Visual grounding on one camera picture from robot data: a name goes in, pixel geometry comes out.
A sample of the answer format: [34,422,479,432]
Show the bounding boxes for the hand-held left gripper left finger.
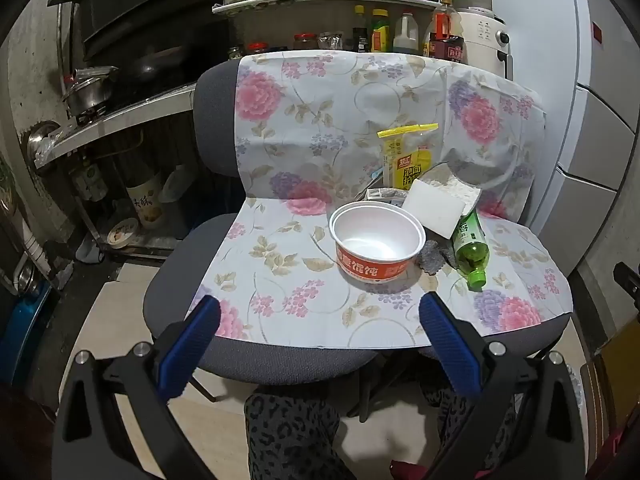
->
[50,294,223,480]

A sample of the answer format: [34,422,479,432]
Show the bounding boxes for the white air fryer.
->
[457,7,513,81]

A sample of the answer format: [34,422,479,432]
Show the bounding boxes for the small patterned bowl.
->
[107,217,140,250]

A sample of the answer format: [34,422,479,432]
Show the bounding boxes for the steel pot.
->
[62,66,119,116]

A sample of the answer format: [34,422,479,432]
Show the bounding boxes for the white orange paper bowl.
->
[328,201,427,283]

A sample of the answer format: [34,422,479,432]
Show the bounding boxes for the dark soy sauce bottle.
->
[352,5,370,53]

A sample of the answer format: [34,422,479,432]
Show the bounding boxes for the green plastic bottle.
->
[452,210,490,291]

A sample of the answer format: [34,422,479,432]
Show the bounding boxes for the white plastic jug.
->
[392,12,420,54]

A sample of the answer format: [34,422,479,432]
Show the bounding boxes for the yellow door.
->
[580,320,640,436]

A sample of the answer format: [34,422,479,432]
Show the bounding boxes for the green labelled bottle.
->
[70,160,109,204]

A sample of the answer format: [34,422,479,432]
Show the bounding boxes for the grey scrubber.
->
[424,241,457,275]

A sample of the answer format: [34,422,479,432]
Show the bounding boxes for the grey refrigerator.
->
[487,0,640,281]

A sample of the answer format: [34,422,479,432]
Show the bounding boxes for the black wok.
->
[125,45,187,84]

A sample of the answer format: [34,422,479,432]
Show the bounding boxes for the yellow zip bag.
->
[376,123,441,191]

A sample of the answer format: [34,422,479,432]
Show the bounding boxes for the white bag gold cloud print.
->
[402,167,482,239]

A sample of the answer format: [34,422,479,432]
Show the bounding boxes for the large white labelled bottle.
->
[125,172,166,231]

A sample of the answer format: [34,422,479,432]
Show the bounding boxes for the steel stove counter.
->
[32,82,198,162]

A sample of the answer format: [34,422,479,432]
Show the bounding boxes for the green bottle yellow cap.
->
[370,8,391,53]

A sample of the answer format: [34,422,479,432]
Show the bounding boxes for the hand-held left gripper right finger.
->
[419,291,588,480]

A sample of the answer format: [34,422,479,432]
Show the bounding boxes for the grey office chair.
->
[142,57,573,421]

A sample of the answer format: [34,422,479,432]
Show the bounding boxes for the red box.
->
[429,35,467,62]

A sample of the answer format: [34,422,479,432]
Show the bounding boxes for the floral printed cloth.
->
[185,50,575,348]

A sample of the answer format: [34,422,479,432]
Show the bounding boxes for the leopard print pants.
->
[244,355,518,480]

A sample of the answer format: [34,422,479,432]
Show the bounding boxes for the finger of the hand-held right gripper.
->
[614,261,640,311]

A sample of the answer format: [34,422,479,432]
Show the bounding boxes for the white curved wall shelf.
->
[211,0,453,16]

